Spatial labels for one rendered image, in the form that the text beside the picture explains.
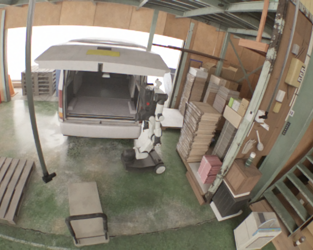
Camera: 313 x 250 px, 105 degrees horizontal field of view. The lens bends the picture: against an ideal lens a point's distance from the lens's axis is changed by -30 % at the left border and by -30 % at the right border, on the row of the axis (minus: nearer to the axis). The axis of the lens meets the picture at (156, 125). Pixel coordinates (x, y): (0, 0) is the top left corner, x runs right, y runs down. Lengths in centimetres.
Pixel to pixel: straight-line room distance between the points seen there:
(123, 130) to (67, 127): 96
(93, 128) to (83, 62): 159
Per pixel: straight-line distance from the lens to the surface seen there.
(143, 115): 232
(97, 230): 198
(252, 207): 310
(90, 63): 152
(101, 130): 290
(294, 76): 216
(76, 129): 296
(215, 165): 271
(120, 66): 151
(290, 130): 268
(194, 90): 463
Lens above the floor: 200
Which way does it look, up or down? 28 degrees down
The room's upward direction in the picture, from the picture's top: 12 degrees clockwise
